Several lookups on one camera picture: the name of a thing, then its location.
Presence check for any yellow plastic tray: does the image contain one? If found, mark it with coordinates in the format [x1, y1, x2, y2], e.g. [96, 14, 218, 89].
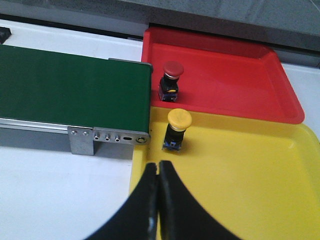
[130, 106, 320, 240]

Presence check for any steel conveyor support bracket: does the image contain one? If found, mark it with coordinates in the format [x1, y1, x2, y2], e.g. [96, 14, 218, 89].
[67, 126, 151, 156]

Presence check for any green conveyor belt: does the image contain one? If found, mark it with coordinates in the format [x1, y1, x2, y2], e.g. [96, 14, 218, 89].
[0, 45, 153, 133]

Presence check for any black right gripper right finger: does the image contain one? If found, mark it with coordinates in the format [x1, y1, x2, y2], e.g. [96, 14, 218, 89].
[158, 160, 239, 240]

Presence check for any aluminium conveyor frame rail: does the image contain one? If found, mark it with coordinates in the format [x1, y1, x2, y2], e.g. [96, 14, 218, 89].
[0, 117, 71, 134]

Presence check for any red mushroom push button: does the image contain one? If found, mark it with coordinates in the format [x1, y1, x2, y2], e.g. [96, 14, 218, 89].
[158, 60, 184, 102]

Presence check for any yellow mushroom push button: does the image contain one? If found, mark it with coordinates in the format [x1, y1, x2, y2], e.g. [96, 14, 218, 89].
[162, 108, 193, 152]

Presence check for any red plastic tray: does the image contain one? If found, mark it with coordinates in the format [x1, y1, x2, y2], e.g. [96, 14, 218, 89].
[141, 27, 305, 124]

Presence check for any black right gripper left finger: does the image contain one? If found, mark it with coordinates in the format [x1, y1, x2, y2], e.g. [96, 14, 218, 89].
[87, 163, 158, 240]

